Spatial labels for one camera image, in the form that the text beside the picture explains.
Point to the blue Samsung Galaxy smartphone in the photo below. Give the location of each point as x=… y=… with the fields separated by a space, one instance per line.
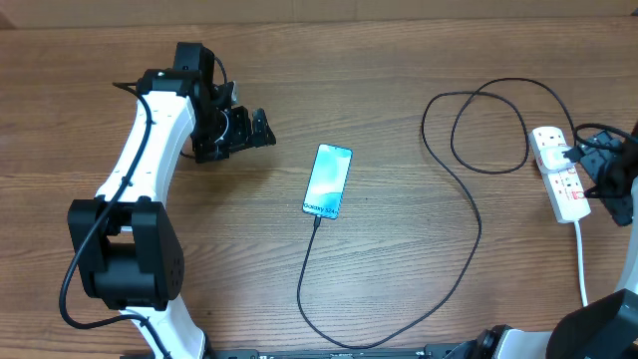
x=327 y=181

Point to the white charger plug adapter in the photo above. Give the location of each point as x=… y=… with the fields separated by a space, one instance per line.
x=552 y=160

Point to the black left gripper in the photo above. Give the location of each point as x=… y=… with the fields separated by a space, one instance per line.
x=241 y=134

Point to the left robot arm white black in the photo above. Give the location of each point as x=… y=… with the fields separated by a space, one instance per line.
x=128 y=263

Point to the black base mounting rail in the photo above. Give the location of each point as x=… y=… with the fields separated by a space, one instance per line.
x=429 y=351

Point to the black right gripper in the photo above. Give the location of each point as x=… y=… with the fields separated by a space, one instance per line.
x=589 y=159

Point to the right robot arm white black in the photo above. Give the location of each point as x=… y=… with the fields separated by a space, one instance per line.
x=606 y=328

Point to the white power strip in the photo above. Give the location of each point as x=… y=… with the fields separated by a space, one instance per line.
x=564 y=189

